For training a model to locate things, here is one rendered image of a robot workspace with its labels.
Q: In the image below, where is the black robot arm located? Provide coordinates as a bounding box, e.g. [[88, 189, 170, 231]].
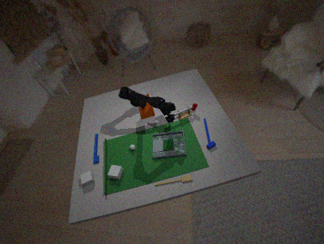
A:
[[118, 87, 176, 113]]

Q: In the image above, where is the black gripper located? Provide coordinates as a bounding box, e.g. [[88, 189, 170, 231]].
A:
[[161, 110, 175, 123]]

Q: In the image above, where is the green flat mat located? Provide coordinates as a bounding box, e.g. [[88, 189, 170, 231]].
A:
[[107, 118, 209, 195]]

